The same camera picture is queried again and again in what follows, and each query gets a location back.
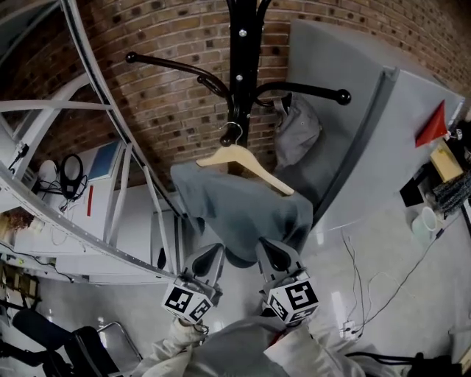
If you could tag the black flat box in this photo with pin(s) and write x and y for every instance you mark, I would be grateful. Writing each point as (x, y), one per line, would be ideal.
(413, 191)

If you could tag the black padded cylinder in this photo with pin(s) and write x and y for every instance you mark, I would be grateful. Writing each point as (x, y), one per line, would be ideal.
(38, 327)

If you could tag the person's right forearm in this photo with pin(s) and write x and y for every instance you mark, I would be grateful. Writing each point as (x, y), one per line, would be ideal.
(312, 353)

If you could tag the black folding chair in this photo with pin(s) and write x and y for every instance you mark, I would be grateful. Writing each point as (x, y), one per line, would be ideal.
(99, 353)

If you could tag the grey clothing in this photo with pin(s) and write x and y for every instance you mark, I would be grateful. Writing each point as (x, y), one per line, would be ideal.
(239, 210)

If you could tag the wooden box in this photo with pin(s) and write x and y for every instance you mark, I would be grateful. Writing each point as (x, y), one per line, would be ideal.
(446, 162)

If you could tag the black wooden coat rack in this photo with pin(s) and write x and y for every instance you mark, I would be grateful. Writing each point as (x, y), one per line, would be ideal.
(240, 55)

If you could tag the blue and white box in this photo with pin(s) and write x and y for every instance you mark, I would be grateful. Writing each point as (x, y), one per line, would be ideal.
(105, 160)

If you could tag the grey cabinet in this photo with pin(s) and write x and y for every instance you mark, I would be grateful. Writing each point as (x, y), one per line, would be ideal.
(386, 154)

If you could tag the white power strip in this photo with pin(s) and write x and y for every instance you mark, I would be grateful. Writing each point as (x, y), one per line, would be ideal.
(349, 328)

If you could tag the red triangular funnel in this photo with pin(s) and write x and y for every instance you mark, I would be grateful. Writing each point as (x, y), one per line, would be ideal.
(434, 127)

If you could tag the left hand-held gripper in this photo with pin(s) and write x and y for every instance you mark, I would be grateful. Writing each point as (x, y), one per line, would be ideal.
(187, 300)

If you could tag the white metal shelving rack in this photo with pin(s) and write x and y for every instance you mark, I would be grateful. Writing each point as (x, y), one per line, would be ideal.
(92, 235)

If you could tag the white plastic cup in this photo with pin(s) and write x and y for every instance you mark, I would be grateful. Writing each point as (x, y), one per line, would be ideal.
(425, 222)

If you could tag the grey cloth bag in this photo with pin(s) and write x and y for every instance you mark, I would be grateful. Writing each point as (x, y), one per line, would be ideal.
(298, 132)

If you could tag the person's left forearm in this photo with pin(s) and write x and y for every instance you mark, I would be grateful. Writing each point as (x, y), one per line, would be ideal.
(173, 349)

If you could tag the wooden clothes hanger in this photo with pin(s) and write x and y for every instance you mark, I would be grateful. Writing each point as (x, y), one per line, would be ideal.
(254, 162)

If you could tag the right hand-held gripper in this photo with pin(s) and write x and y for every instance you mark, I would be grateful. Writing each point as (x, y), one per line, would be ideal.
(294, 294)

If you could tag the grey padded board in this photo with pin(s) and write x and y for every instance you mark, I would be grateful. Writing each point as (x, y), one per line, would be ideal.
(324, 92)

